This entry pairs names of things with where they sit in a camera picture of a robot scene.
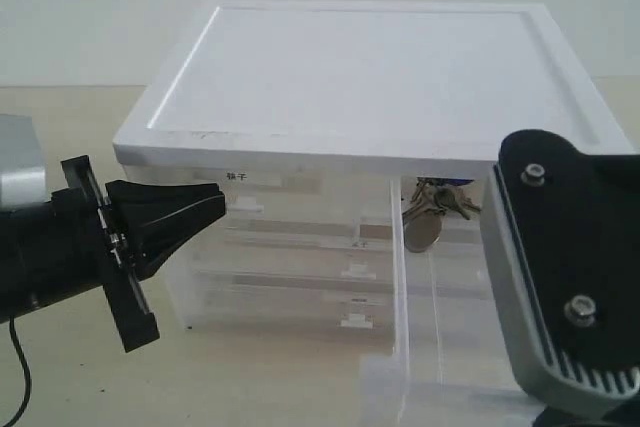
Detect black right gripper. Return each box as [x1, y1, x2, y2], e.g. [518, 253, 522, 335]
[588, 154, 640, 182]

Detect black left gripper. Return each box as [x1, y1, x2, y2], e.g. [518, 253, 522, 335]
[61, 155, 226, 352]

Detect key bunch with blue tag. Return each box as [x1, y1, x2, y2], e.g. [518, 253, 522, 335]
[402, 177, 482, 253]

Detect small drawer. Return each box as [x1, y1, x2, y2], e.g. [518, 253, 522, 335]
[199, 170, 392, 243]
[331, 177, 542, 426]

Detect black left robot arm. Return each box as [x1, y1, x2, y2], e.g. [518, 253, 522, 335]
[1, 156, 226, 352]

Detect white translucent drawer cabinet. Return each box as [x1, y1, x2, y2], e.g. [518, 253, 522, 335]
[112, 0, 640, 348]

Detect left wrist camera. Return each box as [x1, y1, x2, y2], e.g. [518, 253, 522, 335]
[1, 114, 47, 211]

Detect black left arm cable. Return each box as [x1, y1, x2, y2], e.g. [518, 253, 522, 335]
[0, 319, 32, 423]

